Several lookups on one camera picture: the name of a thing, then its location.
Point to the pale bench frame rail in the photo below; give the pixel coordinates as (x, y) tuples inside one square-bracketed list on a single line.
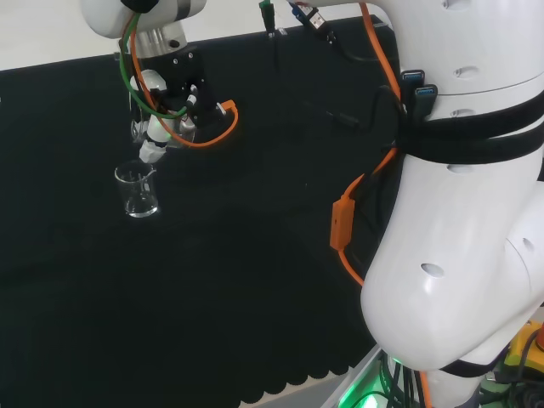
[(355, 378)]

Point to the clear glass beaker with spout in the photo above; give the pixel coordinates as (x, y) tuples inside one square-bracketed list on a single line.
[(138, 195)]

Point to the black bench cloth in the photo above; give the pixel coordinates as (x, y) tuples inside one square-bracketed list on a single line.
[(212, 276)]

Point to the small clear glass beaker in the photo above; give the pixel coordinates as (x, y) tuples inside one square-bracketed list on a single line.
[(137, 129)]

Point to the yellow stop button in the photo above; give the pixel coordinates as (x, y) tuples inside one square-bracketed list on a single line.
[(520, 344)]

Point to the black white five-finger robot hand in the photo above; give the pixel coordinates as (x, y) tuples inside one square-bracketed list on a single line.
[(191, 85)]

